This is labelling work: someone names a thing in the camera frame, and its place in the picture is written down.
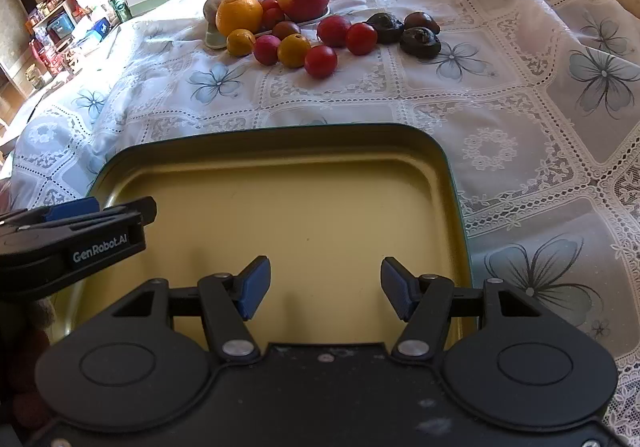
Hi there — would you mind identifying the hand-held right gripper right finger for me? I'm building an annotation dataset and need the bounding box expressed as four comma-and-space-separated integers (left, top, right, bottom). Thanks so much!
380, 256, 543, 362

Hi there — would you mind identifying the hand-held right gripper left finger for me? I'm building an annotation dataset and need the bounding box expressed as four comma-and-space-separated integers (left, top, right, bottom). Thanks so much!
114, 255, 272, 362

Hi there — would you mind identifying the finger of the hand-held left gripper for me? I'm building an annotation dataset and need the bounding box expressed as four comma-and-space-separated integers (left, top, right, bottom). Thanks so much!
65, 196, 158, 240
0, 197, 100, 228

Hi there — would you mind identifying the yellow tray with green rim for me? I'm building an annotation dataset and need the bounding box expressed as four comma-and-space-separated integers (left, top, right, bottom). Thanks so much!
50, 123, 473, 358

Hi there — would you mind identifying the small orange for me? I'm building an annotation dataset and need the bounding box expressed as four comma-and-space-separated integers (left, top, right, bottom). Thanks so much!
277, 34, 312, 68
226, 28, 257, 58

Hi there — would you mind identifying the dark water chestnut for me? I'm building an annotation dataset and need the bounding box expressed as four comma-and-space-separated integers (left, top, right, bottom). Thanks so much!
399, 27, 442, 60
365, 12, 405, 45
404, 11, 441, 35

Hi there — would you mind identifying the person's left hand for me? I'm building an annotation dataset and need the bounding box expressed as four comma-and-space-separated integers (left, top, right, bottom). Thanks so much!
10, 298, 57, 423

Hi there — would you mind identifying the light green plate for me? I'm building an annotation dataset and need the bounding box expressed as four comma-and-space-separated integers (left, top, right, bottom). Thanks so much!
204, 2, 333, 50

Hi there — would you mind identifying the cluttered shelf with boxes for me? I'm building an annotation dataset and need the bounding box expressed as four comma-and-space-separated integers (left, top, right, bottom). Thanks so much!
25, 0, 126, 78

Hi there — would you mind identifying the brown pear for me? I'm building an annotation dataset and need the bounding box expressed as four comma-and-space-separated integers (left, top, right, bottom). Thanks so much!
203, 0, 232, 25

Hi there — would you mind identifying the large orange with stem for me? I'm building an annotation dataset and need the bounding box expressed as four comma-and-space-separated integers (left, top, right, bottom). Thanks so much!
215, 0, 264, 38

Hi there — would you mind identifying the dark red plum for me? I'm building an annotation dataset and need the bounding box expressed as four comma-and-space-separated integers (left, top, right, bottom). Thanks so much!
272, 20, 302, 40

